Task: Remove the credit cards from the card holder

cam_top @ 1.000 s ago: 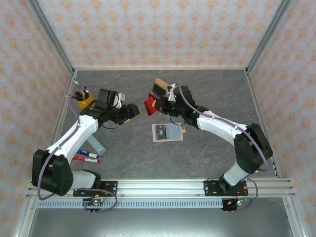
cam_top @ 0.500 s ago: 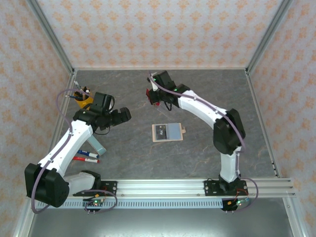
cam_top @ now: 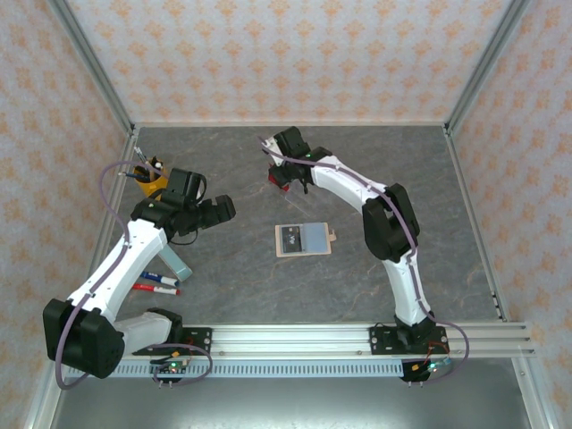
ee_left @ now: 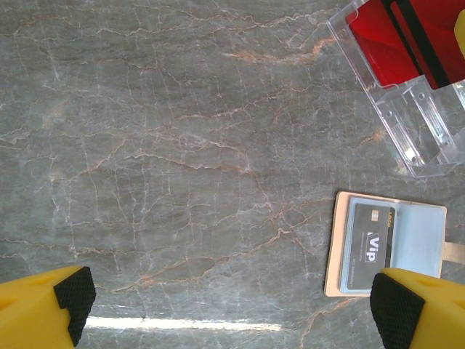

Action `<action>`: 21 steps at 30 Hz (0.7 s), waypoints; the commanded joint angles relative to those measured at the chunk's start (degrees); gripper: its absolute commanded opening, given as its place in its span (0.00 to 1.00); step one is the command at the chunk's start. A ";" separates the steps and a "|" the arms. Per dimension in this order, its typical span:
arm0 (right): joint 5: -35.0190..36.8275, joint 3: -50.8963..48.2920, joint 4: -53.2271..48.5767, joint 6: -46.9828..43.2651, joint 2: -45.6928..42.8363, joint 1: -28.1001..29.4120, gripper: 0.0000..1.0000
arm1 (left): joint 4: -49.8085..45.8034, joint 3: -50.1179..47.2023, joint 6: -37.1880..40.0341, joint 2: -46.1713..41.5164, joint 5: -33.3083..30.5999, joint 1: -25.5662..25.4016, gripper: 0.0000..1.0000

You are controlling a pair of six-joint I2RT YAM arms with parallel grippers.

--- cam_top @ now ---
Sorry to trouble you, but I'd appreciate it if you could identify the black card white logo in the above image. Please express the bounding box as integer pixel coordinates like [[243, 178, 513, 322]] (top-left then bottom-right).
[[280, 225, 306, 255]]

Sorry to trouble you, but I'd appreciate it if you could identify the light blue card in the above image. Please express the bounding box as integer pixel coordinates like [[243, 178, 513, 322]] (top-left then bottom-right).
[[303, 223, 331, 254]]

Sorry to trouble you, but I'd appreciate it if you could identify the yellow pen cup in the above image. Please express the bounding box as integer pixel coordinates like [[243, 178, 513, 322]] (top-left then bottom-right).
[[136, 163, 171, 200]]

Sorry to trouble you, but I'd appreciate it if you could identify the teal rectangular block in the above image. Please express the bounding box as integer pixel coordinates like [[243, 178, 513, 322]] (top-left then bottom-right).
[[160, 248, 193, 282]]

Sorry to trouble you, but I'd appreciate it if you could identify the blue whiteboard marker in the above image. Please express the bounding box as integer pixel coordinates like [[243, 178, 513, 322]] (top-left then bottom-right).
[[139, 270, 180, 287]]

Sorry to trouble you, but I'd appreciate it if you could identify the small green circuit board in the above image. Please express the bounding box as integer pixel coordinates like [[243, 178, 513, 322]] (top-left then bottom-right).
[[149, 352, 193, 374], [413, 355, 452, 374]]

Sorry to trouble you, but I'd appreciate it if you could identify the grey metal shelf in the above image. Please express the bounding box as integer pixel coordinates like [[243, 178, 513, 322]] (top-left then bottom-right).
[[48, 377, 537, 429]]

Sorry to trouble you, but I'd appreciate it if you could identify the aluminium table end rail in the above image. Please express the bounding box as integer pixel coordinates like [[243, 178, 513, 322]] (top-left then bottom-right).
[[133, 120, 448, 130]]

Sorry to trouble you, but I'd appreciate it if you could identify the aluminium table side rail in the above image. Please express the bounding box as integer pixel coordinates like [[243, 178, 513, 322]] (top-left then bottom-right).
[[78, 129, 139, 314], [443, 126, 510, 323]]

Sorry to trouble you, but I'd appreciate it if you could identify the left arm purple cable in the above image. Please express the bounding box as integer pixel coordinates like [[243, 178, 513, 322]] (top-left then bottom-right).
[[57, 160, 214, 390]]

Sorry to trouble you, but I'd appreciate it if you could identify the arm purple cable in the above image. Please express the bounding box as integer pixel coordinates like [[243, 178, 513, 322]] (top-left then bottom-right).
[[257, 136, 470, 385], [57, 160, 214, 390]]

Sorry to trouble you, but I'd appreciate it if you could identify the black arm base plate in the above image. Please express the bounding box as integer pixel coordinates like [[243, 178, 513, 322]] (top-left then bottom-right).
[[178, 326, 214, 357], [369, 325, 448, 357]]

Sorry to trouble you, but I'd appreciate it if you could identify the grey slotted cable duct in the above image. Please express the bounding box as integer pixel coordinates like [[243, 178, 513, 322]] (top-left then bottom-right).
[[114, 362, 448, 379]]

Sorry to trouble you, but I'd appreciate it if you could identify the aluminium corner post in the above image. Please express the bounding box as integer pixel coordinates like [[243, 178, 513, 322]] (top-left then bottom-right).
[[46, 0, 138, 135], [444, 0, 533, 135]]

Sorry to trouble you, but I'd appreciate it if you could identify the aluminium frame leg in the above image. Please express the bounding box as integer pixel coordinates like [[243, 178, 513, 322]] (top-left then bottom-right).
[[511, 357, 555, 429], [24, 374, 68, 429]]

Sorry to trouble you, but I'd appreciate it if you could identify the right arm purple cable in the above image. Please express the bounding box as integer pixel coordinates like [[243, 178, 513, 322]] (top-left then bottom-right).
[[257, 136, 470, 385]]

